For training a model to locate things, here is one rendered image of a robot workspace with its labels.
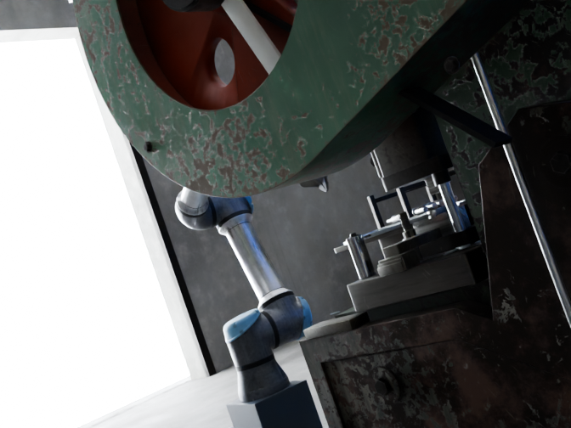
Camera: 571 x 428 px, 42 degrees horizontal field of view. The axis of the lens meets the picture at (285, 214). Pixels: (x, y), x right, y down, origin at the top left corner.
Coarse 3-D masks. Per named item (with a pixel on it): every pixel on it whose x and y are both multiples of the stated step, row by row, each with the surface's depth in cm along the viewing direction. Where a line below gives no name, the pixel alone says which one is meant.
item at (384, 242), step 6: (396, 228) 160; (402, 228) 159; (384, 234) 163; (390, 234) 162; (396, 234) 163; (402, 234) 162; (366, 240) 167; (372, 240) 166; (384, 240) 166; (390, 240) 165; (396, 240) 164; (342, 246) 172; (384, 246) 166; (336, 252) 174
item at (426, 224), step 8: (464, 208) 155; (440, 216) 151; (448, 216) 150; (464, 216) 154; (416, 224) 156; (424, 224) 154; (432, 224) 153; (440, 224) 152; (448, 224) 150; (416, 232) 156; (448, 232) 151
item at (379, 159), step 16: (416, 112) 152; (400, 128) 154; (416, 128) 151; (432, 128) 154; (384, 144) 157; (400, 144) 154; (416, 144) 152; (432, 144) 152; (384, 160) 158; (400, 160) 155; (416, 160) 152; (384, 176) 159
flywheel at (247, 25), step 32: (128, 0) 153; (160, 0) 148; (192, 0) 124; (224, 0) 128; (256, 0) 130; (288, 0) 127; (128, 32) 152; (160, 32) 150; (192, 32) 143; (224, 32) 137; (256, 32) 124; (288, 32) 126; (160, 64) 152; (192, 64) 145; (256, 64) 133; (192, 96) 147; (224, 96) 141
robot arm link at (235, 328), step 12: (252, 312) 212; (264, 312) 216; (228, 324) 211; (240, 324) 209; (252, 324) 210; (264, 324) 212; (228, 336) 211; (240, 336) 208; (252, 336) 209; (264, 336) 210; (276, 336) 212; (240, 348) 209; (252, 348) 208; (264, 348) 210; (240, 360) 209; (252, 360) 208
